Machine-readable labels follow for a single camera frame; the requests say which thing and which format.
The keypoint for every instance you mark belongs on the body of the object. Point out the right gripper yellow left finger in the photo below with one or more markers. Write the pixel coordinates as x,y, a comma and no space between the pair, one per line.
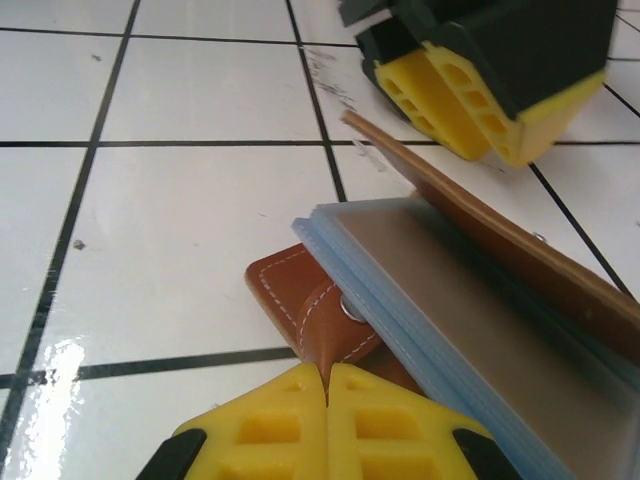
270,430

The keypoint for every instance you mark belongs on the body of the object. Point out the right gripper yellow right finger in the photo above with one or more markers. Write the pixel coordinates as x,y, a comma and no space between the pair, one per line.
400,430

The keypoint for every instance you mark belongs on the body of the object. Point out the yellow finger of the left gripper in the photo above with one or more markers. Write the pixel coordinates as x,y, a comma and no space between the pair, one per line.
425,95
525,60

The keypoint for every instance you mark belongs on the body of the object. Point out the grey credit card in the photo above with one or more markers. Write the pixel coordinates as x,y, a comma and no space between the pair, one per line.
450,300

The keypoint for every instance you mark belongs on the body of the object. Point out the brown leather card holder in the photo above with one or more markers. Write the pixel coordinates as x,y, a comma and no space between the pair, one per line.
280,285

